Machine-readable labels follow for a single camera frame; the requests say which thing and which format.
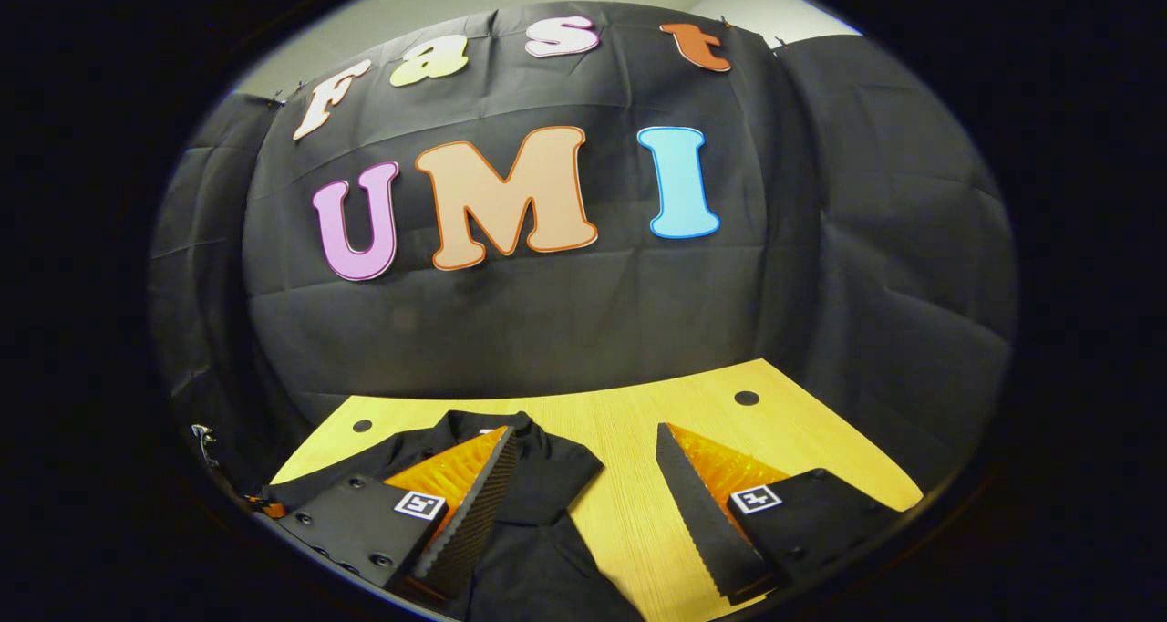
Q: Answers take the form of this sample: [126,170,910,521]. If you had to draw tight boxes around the black garment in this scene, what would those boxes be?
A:
[263,409,648,622]

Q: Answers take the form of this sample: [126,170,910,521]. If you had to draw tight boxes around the black backdrop cloth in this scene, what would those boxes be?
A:
[148,0,1017,495]

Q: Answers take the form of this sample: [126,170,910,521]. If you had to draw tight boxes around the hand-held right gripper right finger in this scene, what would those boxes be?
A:
[655,421,913,605]

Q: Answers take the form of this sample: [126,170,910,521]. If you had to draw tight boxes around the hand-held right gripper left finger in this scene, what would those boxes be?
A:
[264,424,521,605]

